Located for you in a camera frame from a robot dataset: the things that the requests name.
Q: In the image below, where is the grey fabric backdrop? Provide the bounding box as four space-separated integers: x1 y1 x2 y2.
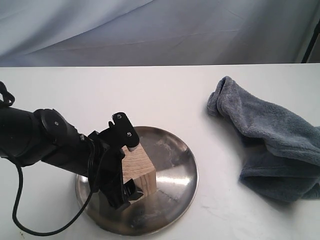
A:
0 0 320 67

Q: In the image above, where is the grey-blue fluffy towel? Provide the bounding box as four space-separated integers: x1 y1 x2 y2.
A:
206 76 320 202

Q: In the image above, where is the round stainless steel plate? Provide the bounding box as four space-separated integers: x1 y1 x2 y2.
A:
84 126 199 236

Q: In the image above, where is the black stand pole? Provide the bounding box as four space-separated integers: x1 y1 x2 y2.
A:
301 0 320 64

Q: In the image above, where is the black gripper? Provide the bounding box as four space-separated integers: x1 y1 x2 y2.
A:
88 129 143 210

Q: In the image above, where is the light wooden block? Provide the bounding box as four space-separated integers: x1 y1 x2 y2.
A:
122 144 157 204

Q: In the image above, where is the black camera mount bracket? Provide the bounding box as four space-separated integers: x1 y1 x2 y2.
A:
108 112 140 152

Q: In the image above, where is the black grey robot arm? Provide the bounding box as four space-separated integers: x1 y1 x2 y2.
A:
0 106 143 209

